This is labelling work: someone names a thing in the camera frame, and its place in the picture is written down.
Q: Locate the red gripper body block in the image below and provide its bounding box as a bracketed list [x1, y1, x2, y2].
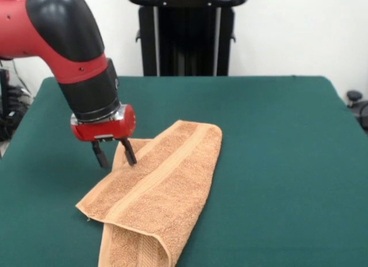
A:
[70, 104, 136, 143]

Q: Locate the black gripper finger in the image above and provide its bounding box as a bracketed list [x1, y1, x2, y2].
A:
[91, 140, 110, 168]
[118, 137, 138, 166]

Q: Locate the orange terry towel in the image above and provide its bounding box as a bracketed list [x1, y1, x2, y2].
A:
[75, 119, 224, 267]

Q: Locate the black equipment pile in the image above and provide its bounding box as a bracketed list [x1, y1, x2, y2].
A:
[0, 59, 33, 142]

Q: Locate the dark green table cloth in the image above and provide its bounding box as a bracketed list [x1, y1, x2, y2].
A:
[0, 75, 368, 267]

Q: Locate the grey office chair base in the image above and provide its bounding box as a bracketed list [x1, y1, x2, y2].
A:
[346, 90, 368, 135]

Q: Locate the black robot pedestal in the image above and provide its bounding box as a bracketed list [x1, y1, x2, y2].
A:
[125, 0, 248, 77]

